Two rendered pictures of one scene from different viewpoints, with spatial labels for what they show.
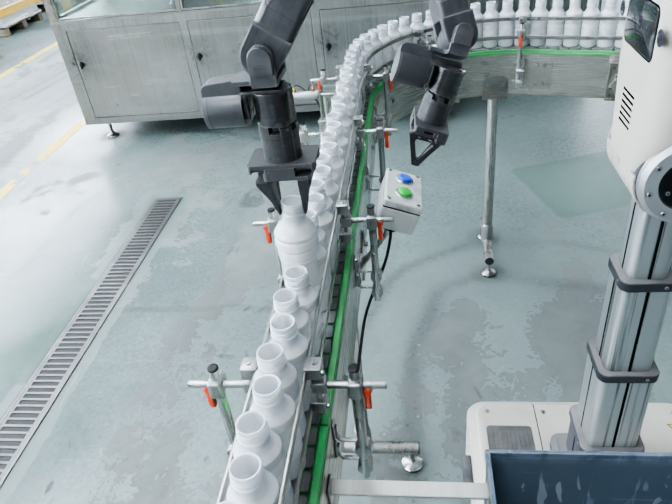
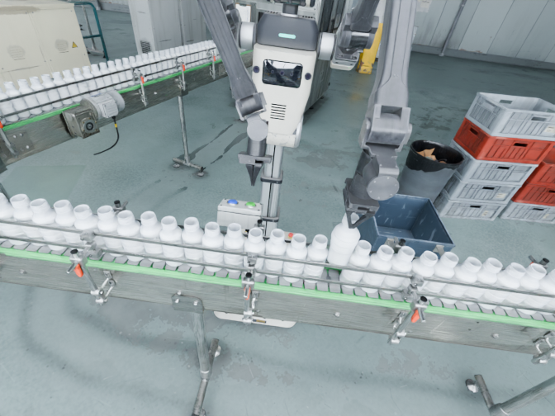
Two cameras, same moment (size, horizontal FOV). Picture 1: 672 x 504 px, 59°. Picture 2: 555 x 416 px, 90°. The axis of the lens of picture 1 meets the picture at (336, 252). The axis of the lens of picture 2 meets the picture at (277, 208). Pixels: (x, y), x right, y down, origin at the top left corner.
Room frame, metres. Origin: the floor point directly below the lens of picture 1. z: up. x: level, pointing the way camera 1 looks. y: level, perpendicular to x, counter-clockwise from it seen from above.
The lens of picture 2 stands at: (1.10, 0.56, 1.70)
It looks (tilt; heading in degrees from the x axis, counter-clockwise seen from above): 40 degrees down; 260
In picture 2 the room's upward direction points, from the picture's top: 8 degrees clockwise
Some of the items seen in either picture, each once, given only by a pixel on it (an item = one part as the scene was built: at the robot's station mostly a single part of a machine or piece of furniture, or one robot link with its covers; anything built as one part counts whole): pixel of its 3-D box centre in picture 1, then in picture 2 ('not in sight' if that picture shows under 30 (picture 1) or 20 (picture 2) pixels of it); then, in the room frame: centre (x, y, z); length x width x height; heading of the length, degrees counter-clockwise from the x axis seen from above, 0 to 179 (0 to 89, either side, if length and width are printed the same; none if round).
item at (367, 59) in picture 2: not in sight; (370, 48); (-1.99, -7.17, 0.55); 0.40 x 0.40 x 1.10; 80
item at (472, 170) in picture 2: not in sight; (486, 162); (-1.18, -1.57, 0.55); 0.61 x 0.41 x 0.22; 177
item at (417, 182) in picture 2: not in sight; (421, 180); (-0.63, -1.56, 0.32); 0.45 x 0.45 x 0.64
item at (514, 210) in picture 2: not in sight; (522, 201); (-1.89, -1.55, 0.11); 0.61 x 0.41 x 0.22; 173
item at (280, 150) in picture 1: (281, 144); (364, 185); (0.83, 0.06, 1.36); 0.10 x 0.07 x 0.07; 80
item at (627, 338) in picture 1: (626, 339); (268, 204); (0.95, -0.62, 0.74); 0.11 x 0.11 x 0.40; 80
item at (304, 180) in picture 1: (293, 186); not in sight; (0.83, 0.05, 1.29); 0.07 x 0.07 x 0.09; 80
